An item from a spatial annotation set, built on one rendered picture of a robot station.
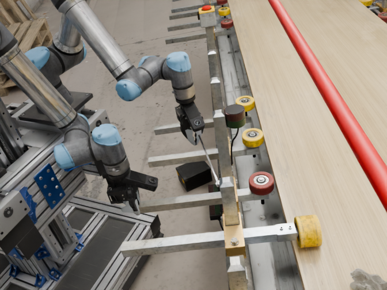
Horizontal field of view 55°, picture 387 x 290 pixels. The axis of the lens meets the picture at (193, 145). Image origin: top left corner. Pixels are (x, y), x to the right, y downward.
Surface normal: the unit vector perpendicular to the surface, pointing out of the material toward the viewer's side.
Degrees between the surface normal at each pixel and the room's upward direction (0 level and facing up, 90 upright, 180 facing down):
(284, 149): 0
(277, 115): 0
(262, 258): 0
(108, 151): 90
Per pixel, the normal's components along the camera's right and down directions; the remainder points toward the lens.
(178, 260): -0.16, -0.79
